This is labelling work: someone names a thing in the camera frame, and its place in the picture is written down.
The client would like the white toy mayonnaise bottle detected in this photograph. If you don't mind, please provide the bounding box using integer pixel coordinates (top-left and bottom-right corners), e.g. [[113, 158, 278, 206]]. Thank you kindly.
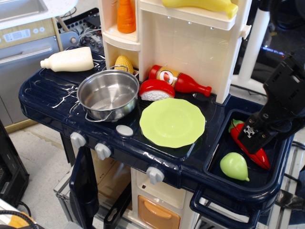
[[40, 47, 94, 72]]

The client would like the orange toy carrot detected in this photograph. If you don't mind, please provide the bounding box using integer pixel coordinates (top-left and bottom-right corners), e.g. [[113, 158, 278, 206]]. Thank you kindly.
[[117, 0, 136, 33]]

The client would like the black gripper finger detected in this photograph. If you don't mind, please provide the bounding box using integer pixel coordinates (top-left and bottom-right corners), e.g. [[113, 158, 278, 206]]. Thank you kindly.
[[237, 115, 278, 155]]

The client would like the grey stove knob left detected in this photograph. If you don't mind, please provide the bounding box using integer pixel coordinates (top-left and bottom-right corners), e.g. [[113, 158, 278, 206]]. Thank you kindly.
[[70, 132, 87, 149]]

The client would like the cream toy kitchen shelf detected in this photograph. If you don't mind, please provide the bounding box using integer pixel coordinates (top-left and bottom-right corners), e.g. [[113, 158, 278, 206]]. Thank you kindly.
[[99, 0, 251, 104]]

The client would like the yellow toy corn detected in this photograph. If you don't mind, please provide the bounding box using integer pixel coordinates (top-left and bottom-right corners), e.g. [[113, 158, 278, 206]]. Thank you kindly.
[[114, 55, 134, 74]]

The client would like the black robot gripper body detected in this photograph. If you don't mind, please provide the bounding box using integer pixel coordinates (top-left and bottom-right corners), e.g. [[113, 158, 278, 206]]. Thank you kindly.
[[252, 53, 305, 139]]

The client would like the navy open oven door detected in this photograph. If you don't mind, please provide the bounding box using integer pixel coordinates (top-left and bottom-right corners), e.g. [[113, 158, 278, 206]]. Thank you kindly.
[[69, 146, 100, 229]]

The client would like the red white toy sushi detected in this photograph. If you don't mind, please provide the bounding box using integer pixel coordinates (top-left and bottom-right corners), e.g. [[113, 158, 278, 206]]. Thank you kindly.
[[139, 79, 175, 101]]

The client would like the yellow toy banana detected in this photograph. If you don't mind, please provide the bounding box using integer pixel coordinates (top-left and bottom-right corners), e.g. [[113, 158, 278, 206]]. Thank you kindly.
[[162, 0, 238, 18]]

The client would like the red toy ketchup bottle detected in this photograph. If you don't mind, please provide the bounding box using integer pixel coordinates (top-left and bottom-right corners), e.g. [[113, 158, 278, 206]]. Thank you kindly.
[[148, 65, 212, 97]]

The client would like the grey stove knob middle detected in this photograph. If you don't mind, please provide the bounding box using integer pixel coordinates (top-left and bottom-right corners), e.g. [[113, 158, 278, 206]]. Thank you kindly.
[[94, 143, 112, 160]]

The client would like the grey stove knob right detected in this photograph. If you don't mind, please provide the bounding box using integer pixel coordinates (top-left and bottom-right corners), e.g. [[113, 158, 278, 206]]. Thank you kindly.
[[146, 167, 164, 185]]

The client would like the navy toy kitchen counter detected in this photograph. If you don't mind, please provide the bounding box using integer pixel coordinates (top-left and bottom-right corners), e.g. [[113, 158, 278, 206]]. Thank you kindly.
[[19, 52, 292, 229]]

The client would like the grey oval button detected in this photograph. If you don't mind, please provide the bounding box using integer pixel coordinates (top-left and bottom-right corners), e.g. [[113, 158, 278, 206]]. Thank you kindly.
[[116, 125, 134, 137]]

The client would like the light green plastic plate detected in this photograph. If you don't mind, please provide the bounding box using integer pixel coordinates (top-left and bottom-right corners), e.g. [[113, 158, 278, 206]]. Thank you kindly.
[[139, 98, 206, 148]]

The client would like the red toy chili pepper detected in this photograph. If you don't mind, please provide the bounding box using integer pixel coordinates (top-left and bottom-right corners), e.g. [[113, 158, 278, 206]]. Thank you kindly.
[[228, 119, 270, 170]]

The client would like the grey toy dishwasher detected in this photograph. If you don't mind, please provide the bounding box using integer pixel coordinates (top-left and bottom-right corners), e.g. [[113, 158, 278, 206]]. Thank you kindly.
[[0, 19, 60, 126]]

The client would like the stainless steel pot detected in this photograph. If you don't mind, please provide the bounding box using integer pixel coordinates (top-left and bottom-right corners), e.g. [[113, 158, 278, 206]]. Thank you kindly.
[[77, 69, 140, 123]]

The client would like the grey stove knob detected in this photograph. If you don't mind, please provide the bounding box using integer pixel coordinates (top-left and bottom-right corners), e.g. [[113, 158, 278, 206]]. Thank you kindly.
[[70, 132, 87, 149], [146, 167, 164, 185], [94, 143, 112, 160]]

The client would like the green toy pear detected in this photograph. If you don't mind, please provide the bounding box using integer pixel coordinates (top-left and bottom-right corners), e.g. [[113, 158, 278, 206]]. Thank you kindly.
[[220, 152, 250, 182]]

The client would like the orange toy drawer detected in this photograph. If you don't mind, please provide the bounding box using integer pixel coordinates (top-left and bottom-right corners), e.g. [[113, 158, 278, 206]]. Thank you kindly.
[[138, 196, 181, 229]]

